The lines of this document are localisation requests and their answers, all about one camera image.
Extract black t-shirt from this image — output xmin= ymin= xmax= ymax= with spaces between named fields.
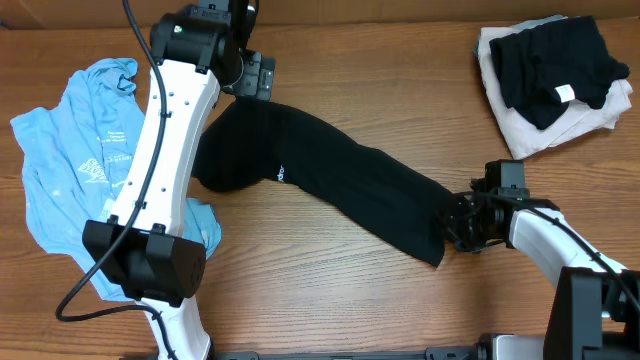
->
xmin=192 ymin=97 xmax=452 ymax=266

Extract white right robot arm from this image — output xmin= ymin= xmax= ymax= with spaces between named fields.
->
xmin=427 ymin=160 xmax=639 ymax=360

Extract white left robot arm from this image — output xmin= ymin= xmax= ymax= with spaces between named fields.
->
xmin=82 ymin=0 xmax=275 ymax=359

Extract folded beige garment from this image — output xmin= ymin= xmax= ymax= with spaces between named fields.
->
xmin=474 ymin=15 xmax=633 ymax=160

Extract folded black garment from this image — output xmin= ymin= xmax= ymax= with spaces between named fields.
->
xmin=489 ymin=16 xmax=630 ymax=130

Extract light blue t-shirt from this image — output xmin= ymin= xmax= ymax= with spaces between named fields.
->
xmin=10 ymin=58 xmax=222 ymax=273

